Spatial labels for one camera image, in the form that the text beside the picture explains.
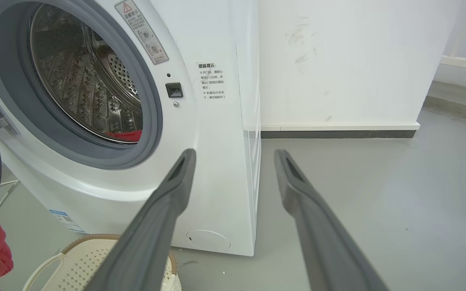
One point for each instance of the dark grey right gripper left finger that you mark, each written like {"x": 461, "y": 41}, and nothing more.
{"x": 152, "y": 226}

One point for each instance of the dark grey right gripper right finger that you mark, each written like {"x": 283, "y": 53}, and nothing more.
{"x": 326, "y": 238}

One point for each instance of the cream perforated laundry basket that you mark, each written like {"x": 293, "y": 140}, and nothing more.
{"x": 75, "y": 264}

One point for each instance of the white front-load washing machine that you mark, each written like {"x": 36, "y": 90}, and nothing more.
{"x": 208, "y": 121}

